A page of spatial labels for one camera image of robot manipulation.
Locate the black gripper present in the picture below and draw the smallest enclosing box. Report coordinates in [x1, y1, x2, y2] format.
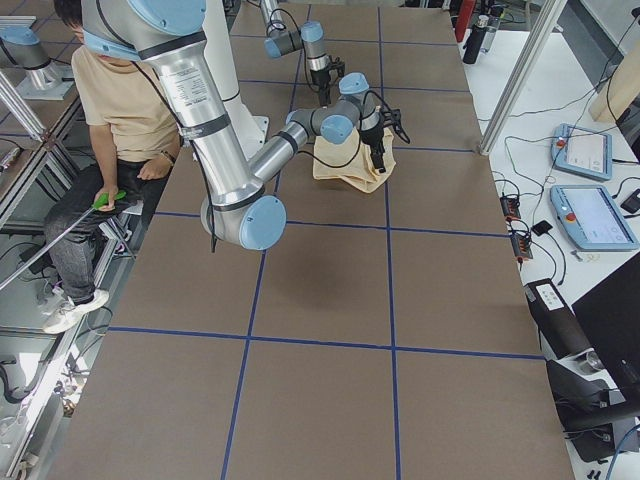
[360, 107, 410, 173]
[307, 55, 345, 105]

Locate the cream long-sleeve graphic shirt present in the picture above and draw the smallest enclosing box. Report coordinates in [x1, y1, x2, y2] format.
[312, 128, 396, 194]

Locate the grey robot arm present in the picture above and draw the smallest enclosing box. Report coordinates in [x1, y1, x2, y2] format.
[259, 1, 345, 107]
[82, 1, 409, 250]

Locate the black steel-capped bottle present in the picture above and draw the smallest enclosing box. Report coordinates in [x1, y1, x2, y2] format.
[462, 15, 489, 65]

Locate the red bottle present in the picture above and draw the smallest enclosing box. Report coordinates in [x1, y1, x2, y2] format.
[454, 0, 476, 43]

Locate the seated person beige shirt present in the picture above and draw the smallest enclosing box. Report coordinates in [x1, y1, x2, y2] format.
[42, 0, 181, 335]

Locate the far blue teach pendant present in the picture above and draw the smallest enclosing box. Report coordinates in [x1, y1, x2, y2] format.
[551, 123, 613, 181]

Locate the blue teach pendant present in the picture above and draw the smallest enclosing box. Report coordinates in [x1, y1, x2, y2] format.
[550, 185, 639, 252]
[551, 123, 613, 181]

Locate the near blue teach pendant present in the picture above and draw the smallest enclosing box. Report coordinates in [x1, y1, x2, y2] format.
[550, 185, 639, 252]

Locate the black monitor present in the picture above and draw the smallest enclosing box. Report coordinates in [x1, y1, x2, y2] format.
[573, 255, 640, 399]

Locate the aluminium camera post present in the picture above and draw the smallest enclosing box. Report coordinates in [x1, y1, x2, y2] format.
[478, 0, 567, 156]

